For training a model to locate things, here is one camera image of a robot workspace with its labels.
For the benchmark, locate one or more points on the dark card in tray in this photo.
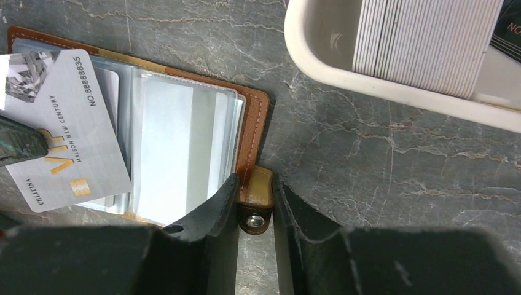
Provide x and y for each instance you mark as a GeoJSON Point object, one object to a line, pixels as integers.
{"type": "Point", "coordinates": [506, 35]}

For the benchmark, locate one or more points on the cards in tray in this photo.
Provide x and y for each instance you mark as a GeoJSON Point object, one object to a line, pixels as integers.
{"type": "Point", "coordinates": [438, 46]}

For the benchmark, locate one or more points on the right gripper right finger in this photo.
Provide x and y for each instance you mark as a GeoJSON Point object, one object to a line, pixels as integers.
{"type": "Point", "coordinates": [316, 255]}

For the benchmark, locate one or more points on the white plastic tray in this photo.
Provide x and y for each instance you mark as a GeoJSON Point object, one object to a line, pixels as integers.
{"type": "Point", "coordinates": [299, 22]}

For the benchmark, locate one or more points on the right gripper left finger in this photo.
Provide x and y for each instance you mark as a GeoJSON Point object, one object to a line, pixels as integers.
{"type": "Point", "coordinates": [197, 254]}

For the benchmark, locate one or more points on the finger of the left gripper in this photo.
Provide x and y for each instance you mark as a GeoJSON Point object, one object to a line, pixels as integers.
{"type": "Point", "coordinates": [20, 143]}

